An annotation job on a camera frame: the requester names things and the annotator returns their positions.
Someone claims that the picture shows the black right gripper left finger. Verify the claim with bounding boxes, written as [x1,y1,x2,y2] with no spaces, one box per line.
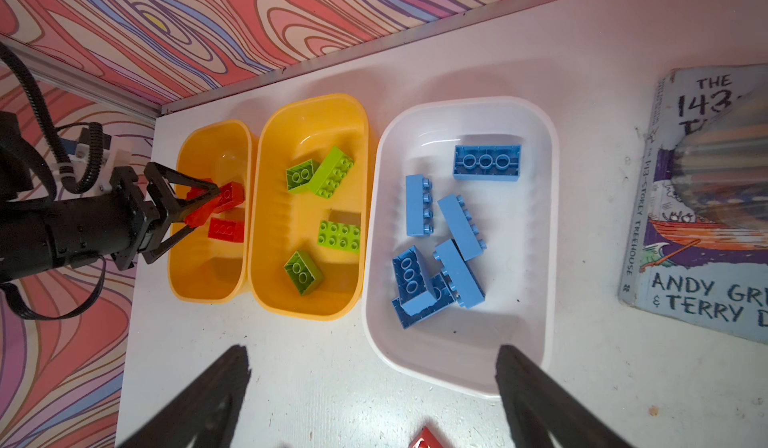
[122,345,251,447]

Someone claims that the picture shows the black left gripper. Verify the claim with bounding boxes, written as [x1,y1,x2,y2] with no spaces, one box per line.
[1,162,220,282]

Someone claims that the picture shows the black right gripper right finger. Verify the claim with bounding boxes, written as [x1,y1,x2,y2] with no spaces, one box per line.
[496,345,629,447]

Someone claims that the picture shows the red lego brick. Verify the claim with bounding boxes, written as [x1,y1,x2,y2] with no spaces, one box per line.
[207,218,245,243]
[409,426,444,448]
[184,181,246,228]

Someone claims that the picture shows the blue lego brick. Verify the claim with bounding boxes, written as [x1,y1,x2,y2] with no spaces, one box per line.
[405,174,434,237]
[453,144,521,181]
[392,246,456,329]
[433,239,485,309]
[438,194,487,261]

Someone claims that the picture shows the small green lego brick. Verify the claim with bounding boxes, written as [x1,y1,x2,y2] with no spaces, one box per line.
[286,159,320,194]
[284,250,325,296]

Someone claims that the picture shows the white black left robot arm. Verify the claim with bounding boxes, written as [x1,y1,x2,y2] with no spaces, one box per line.
[1,46,251,447]

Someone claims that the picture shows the left yellow plastic bin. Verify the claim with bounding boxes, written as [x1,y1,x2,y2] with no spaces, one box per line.
[168,119,256,303]

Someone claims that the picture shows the yellow plastic bin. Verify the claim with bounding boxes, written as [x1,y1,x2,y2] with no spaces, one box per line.
[247,94,378,321]
[168,119,256,303]

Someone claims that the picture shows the right yellow plastic bin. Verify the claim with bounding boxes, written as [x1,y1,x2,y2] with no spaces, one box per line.
[247,94,378,321]

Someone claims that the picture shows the white plastic bin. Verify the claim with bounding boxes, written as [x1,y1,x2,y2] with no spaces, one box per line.
[362,96,560,398]

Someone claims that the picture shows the Andy Griffiths paperback book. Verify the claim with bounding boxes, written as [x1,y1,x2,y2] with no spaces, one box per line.
[618,64,767,343]

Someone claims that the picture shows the clear cup of pencils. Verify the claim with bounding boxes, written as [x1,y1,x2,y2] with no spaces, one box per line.
[671,84,767,231]

